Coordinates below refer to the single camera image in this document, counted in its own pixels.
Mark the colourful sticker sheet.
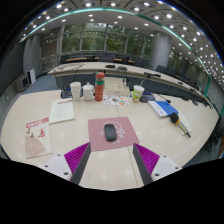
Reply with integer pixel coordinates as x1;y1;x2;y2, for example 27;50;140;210
103;95;130;107

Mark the grey box monitor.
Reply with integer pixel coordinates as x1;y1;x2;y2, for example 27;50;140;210
14;73;31;94

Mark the curved beige conference desk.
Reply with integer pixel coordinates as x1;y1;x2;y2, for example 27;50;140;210
47;61;214;104

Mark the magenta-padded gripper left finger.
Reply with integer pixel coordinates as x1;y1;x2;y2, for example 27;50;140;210
42;142;92;185

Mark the white paper with text lines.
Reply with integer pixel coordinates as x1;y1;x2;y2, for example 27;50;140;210
176;113;193;137

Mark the black computer mouse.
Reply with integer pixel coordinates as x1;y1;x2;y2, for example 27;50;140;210
103;123;118;143

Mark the cream cardboard box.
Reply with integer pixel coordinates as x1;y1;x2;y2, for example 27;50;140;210
104;76;132;98

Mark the white green paper cup with straw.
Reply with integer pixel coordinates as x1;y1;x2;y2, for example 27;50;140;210
132;79;146;103

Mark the black conference microphone unit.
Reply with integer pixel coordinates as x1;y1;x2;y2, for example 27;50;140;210
53;66;84;100
139;91;172;104

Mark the white printed paper sheet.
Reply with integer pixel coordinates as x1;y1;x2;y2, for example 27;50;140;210
48;97;76;125

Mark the black handheld microphone yellow ring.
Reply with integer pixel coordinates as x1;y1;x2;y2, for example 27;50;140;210
169;112;192;138

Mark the group of ceiling lights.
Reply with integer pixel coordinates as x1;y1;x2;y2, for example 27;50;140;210
21;0;224;75

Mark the pink printed mouse pad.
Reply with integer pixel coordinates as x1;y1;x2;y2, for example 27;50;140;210
87;116;141;153

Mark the red bottle with green band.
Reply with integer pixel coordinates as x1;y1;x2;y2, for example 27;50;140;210
94;71;106;102

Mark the group of dark office chairs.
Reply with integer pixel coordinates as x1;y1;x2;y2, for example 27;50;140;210
63;51;214;98

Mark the white paper cup stack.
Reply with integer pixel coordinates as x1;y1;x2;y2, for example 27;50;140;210
69;81;82;102

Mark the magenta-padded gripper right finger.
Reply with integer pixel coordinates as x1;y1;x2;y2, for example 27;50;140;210
132;143;183;186

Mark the white lidded mug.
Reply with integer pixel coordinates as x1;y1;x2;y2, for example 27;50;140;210
81;81;96;102

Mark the white standing panel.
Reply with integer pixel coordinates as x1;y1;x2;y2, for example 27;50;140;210
27;67;37;85

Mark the blue and white book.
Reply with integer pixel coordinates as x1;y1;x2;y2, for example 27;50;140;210
147;100;180;119

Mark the red and white pamphlet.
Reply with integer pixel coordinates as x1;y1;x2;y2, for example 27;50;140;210
24;116;54;160

